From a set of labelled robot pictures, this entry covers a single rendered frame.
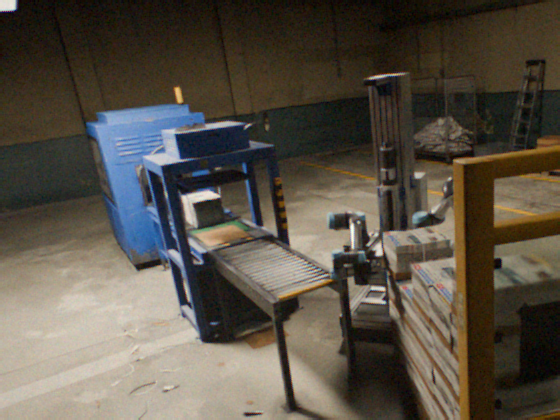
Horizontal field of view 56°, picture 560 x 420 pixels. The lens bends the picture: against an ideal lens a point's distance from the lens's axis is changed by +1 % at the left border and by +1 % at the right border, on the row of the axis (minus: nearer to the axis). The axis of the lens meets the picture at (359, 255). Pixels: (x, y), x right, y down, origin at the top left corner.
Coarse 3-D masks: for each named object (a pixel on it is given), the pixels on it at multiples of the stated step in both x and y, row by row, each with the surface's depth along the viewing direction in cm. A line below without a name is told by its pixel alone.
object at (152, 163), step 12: (252, 144) 454; (264, 144) 443; (156, 156) 436; (168, 156) 430; (204, 156) 413; (216, 156) 407; (228, 156) 413; (240, 156) 418; (252, 156) 424; (264, 156) 429; (156, 168) 404; (180, 168) 395; (192, 168) 400; (204, 168) 405; (216, 168) 410
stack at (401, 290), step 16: (400, 288) 312; (400, 304) 320; (400, 320) 326; (416, 320) 290; (400, 336) 333; (432, 336) 263; (400, 352) 345; (416, 352) 298; (432, 352) 268; (448, 352) 241; (432, 368) 270; (448, 368) 245; (400, 384) 357; (416, 384) 313; (432, 384) 276; (416, 400) 318; (432, 400) 282; (448, 400) 254; (432, 416) 289; (448, 416) 255
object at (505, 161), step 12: (492, 156) 144; (504, 156) 143; (516, 156) 142; (528, 156) 143; (540, 156) 144; (552, 156) 144; (504, 168) 142; (516, 168) 143; (528, 168) 144; (540, 168) 145; (552, 168) 146
